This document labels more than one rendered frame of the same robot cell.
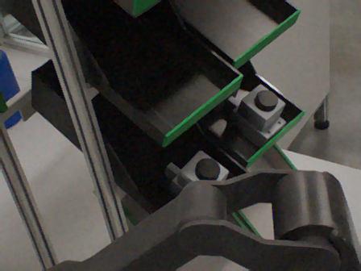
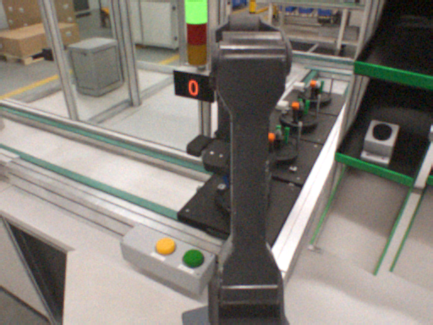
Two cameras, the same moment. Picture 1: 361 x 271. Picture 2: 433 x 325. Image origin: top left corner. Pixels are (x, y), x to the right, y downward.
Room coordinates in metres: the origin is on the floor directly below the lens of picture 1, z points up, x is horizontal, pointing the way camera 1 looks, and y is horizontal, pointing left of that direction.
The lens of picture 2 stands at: (0.27, -0.43, 1.51)
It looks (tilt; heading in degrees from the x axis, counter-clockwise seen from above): 33 degrees down; 78
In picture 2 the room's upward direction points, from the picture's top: straight up
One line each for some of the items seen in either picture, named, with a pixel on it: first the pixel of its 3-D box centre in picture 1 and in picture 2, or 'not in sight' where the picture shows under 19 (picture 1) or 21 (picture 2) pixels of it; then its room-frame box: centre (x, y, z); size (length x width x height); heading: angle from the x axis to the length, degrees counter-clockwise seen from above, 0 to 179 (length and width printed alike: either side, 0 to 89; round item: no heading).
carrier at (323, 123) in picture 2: not in sight; (299, 111); (0.79, 0.59, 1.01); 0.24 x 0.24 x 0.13; 50
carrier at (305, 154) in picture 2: not in sight; (276, 140); (0.63, 0.40, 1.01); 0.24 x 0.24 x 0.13; 50
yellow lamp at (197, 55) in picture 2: not in sight; (197, 52); (0.40, 0.41, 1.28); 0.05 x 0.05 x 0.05
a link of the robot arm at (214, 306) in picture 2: not in sight; (244, 302); (0.35, -0.20, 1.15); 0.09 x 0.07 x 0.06; 170
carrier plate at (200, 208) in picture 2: not in sight; (242, 202); (0.47, 0.20, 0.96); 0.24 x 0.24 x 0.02; 50
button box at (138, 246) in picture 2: not in sight; (167, 256); (0.27, 0.09, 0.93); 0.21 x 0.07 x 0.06; 140
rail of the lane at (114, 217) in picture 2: not in sight; (121, 217); (0.16, 0.26, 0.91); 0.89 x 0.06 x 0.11; 140
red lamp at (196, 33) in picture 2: not in sight; (196, 32); (0.40, 0.41, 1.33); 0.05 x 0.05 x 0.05
